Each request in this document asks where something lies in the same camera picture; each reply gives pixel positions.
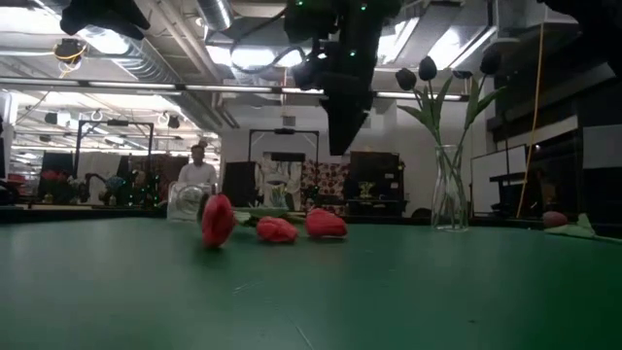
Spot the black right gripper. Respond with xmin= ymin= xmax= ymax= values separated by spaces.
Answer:
xmin=294 ymin=41 xmax=376 ymax=157

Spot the black artificial tulip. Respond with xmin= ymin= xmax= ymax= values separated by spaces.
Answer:
xmin=395 ymin=67 xmax=456 ymax=225
xmin=417 ymin=55 xmax=456 ymax=225
xmin=446 ymin=50 xmax=507 ymax=225

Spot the bright pink artificial tulip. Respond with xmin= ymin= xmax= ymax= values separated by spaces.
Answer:
xmin=201 ymin=193 xmax=238 ymax=249
xmin=291 ymin=207 xmax=349 ymax=240
xmin=237 ymin=207 xmax=299 ymax=244

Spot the round clear glass vase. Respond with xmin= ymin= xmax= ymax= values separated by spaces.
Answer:
xmin=166 ymin=181 xmax=211 ymax=224

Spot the dark purple artificial tulip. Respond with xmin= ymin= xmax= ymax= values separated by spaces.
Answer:
xmin=542 ymin=210 xmax=622 ymax=244

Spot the tall clear glass vase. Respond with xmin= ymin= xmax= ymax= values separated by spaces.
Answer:
xmin=431 ymin=144 xmax=470 ymax=232

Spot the black cabinet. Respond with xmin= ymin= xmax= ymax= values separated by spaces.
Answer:
xmin=349 ymin=151 xmax=403 ymax=215

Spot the floral patterned cloth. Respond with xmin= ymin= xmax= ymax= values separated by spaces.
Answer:
xmin=300 ymin=162 xmax=352 ymax=211

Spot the white ceiling tube lamp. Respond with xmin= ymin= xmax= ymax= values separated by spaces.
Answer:
xmin=376 ymin=90 xmax=463 ymax=102

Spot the white painted cloth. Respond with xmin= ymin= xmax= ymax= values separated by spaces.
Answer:
xmin=256 ymin=154 xmax=303 ymax=210

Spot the black panel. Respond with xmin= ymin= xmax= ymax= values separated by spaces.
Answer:
xmin=221 ymin=161 xmax=259 ymax=208

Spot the person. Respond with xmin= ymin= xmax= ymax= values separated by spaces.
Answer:
xmin=177 ymin=144 xmax=220 ymax=196

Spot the green table mat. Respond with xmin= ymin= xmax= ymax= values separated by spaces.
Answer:
xmin=0 ymin=216 xmax=622 ymax=350

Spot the background wooden table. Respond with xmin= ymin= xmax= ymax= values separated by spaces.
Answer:
xmin=0 ymin=202 xmax=169 ymax=211

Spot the black station frame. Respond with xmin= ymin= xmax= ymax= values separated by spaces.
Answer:
xmin=75 ymin=119 xmax=155 ymax=205
xmin=248 ymin=127 xmax=321 ymax=205

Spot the silver ventilation duct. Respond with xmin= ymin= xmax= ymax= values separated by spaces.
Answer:
xmin=196 ymin=0 xmax=234 ymax=31

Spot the yellow hanging cable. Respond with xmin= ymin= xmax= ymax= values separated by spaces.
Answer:
xmin=514 ymin=22 xmax=544 ymax=219

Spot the black yellow cable reel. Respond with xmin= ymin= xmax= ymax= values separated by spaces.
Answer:
xmin=52 ymin=37 xmax=88 ymax=63

